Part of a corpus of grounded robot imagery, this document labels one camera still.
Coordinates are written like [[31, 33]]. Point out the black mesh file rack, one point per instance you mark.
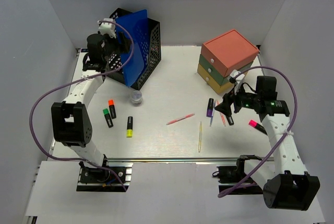
[[154, 55]]

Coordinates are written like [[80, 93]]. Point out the purple cap black highlighter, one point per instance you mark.
[[210, 107]]

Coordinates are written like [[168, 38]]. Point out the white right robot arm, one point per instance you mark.
[[289, 185]]

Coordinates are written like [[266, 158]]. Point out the clear paper clip container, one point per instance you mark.
[[136, 97]]

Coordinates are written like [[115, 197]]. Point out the blue plastic folder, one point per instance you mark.
[[137, 25]]

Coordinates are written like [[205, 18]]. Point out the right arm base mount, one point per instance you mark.
[[228, 176]]

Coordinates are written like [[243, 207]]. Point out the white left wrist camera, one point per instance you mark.
[[106, 26]]

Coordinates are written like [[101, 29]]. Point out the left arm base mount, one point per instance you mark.
[[92, 179]]

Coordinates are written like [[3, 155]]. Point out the thin pink pen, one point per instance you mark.
[[180, 119]]

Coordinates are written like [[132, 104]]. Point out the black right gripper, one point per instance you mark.
[[225, 106]]

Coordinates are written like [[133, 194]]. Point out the thin orange pen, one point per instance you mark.
[[221, 114]]

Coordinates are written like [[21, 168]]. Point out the green drawer box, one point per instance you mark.
[[212, 68]]

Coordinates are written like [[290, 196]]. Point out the green cap black highlighter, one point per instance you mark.
[[108, 117]]

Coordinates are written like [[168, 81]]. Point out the thin yellow pen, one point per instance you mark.
[[200, 137]]

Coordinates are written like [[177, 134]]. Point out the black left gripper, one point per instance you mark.
[[125, 46]]

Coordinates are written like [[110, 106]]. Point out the blue cap black highlighter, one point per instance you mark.
[[230, 120]]

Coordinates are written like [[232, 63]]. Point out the pink cap black highlighter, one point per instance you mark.
[[257, 126]]

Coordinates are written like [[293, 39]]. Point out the yellow cap black highlighter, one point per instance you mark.
[[129, 131]]

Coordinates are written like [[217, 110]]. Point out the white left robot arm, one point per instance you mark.
[[70, 119]]

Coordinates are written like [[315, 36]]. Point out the orange cap black highlighter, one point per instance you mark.
[[112, 109]]

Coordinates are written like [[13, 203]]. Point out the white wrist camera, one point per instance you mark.
[[236, 77], [106, 26]]

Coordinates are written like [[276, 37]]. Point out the orange drawer box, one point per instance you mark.
[[231, 42]]

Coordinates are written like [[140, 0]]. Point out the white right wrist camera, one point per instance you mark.
[[236, 77]]

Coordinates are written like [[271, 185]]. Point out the thin blue pen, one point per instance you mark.
[[212, 115]]

